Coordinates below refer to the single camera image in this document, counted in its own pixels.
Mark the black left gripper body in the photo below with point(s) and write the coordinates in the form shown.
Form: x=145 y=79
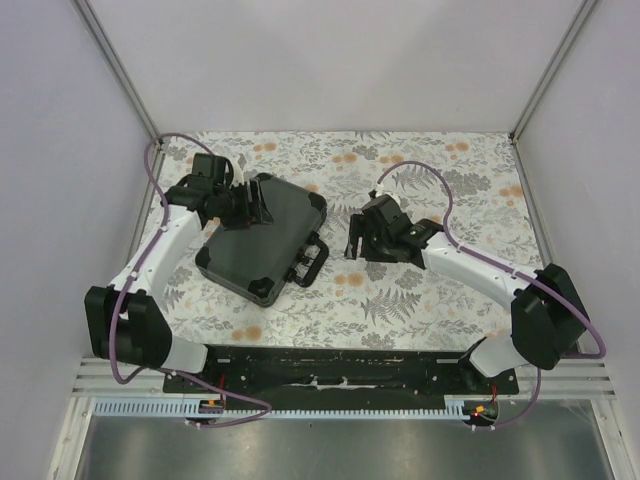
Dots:
x=233 y=208

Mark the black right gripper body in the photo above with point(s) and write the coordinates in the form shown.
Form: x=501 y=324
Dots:
x=375 y=246

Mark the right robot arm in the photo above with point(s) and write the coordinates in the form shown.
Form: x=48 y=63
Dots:
x=542 y=331

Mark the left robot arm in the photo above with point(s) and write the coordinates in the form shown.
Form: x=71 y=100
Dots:
x=125 y=321

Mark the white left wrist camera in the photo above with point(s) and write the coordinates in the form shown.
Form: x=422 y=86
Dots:
x=238 y=165

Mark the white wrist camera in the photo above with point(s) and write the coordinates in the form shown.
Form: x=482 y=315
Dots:
x=379 y=190
x=238 y=165

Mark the aluminium frame post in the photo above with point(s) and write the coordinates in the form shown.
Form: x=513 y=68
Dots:
x=560 y=54
x=108 y=52

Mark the white slotted cable duct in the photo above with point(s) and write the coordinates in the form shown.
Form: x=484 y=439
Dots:
x=193 y=408

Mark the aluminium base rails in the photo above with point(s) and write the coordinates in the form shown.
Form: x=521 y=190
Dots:
x=570 y=379

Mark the aluminium right frame post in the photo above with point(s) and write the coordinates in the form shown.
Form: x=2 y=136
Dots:
x=560 y=54

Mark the black poker set case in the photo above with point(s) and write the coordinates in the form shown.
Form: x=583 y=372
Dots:
x=258 y=261

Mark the floral patterned table mat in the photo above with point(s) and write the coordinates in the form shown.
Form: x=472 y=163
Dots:
x=469 y=180

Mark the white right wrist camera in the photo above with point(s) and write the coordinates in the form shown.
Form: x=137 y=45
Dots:
x=379 y=190

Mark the aluminium left frame post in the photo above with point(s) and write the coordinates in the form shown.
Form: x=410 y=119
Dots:
x=108 y=52

